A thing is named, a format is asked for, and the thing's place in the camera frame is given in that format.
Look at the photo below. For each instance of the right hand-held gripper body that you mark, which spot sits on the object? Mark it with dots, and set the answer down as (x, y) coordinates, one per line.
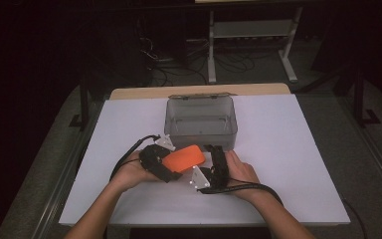
(217, 179)

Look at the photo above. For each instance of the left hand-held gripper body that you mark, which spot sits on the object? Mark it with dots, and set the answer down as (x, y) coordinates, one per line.
(151, 159)

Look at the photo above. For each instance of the orange phone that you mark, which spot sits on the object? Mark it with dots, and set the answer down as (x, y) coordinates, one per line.
(184, 159)

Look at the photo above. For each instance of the transparent grey storage box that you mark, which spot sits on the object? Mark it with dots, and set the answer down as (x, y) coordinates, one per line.
(200, 126)

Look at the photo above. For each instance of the person's left hand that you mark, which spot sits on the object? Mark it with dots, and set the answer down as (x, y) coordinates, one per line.
(132, 174)

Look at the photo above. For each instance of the person's right hand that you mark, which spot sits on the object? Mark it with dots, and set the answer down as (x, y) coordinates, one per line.
(242, 179)

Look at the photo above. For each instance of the black metal stand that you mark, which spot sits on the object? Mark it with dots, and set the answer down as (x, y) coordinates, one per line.
(83, 106)
(359, 99)

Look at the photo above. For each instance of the grey metal floor rail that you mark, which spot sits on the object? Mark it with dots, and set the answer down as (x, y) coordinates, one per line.
(59, 186)
(378, 156)

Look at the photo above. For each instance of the white metal desk frame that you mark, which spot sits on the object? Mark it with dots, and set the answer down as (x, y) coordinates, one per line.
(252, 29)

